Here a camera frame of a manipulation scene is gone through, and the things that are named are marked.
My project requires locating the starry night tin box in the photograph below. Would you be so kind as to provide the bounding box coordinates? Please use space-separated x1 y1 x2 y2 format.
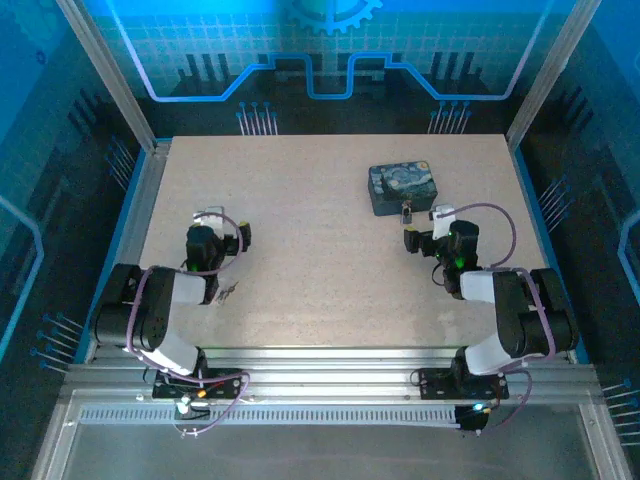
368 160 441 217

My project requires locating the black controller box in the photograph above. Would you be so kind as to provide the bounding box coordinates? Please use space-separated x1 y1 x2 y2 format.
455 404 489 434

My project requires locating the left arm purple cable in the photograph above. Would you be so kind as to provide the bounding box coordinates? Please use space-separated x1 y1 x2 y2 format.
123 212 251 437

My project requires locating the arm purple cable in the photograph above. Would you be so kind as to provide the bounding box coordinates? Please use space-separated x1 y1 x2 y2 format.
123 212 251 437
439 202 559 431

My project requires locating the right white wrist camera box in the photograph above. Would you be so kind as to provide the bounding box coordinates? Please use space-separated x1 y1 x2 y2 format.
429 203 456 240

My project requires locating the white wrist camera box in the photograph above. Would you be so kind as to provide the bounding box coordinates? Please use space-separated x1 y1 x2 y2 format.
193 206 227 234
429 203 456 240

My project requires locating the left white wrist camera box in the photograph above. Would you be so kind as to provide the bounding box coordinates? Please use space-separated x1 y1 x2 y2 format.
193 206 227 234

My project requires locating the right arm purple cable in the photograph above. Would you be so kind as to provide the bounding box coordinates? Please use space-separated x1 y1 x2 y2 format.
439 202 559 431

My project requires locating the aluminium table side rail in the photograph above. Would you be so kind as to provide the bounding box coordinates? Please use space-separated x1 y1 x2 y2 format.
82 142 174 364

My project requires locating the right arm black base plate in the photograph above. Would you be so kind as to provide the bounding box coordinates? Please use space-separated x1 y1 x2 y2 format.
417 367 510 400

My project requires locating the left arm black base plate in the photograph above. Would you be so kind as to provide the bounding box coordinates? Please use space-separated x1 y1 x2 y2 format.
152 368 244 400

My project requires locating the aluminium frame rail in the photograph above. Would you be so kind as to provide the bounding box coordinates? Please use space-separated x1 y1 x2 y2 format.
62 344 601 401

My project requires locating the slotted grey cable duct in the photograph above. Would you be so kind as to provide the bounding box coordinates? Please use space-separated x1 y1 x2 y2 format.
79 405 459 427

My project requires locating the aluminium frame post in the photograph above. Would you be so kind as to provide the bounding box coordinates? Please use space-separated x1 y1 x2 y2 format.
504 0 604 149
54 0 161 154

